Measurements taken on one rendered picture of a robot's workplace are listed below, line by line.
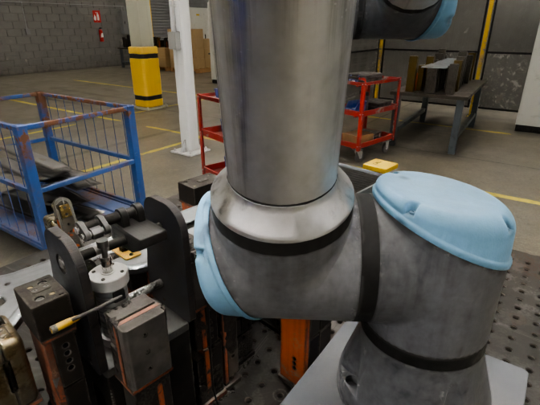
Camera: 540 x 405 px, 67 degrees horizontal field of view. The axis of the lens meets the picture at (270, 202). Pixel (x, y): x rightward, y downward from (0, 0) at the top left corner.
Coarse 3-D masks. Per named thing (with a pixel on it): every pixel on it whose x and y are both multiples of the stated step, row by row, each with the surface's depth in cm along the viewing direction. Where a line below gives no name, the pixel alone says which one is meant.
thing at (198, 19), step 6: (192, 12) 1359; (198, 12) 1384; (204, 12) 1407; (192, 18) 1365; (198, 18) 1390; (204, 18) 1413; (192, 24) 1370; (198, 24) 1396; (204, 24) 1419; (204, 30) 1425; (204, 36) 1431
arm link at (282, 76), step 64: (256, 0) 20; (320, 0) 20; (256, 64) 22; (320, 64) 22; (256, 128) 25; (320, 128) 25; (256, 192) 28; (320, 192) 29; (256, 256) 30; (320, 256) 31
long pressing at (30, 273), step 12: (192, 216) 106; (192, 228) 100; (108, 252) 89; (144, 252) 89; (36, 264) 85; (48, 264) 85; (132, 264) 84; (144, 264) 84; (0, 276) 81; (12, 276) 81; (24, 276) 81; (36, 276) 81; (0, 288) 77; (12, 288) 77; (12, 300) 74; (0, 312) 71; (12, 312) 71; (12, 324) 68
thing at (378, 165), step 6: (366, 162) 96; (372, 162) 96; (378, 162) 96; (384, 162) 96; (390, 162) 96; (366, 168) 95; (372, 168) 94; (378, 168) 93; (384, 168) 92; (390, 168) 93; (396, 168) 96
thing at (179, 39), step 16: (176, 0) 438; (176, 16) 445; (176, 32) 446; (176, 48) 451; (176, 64) 469; (192, 64) 473; (176, 80) 477; (192, 80) 479; (192, 96) 484; (192, 112) 490; (192, 128) 496; (192, 144) 502
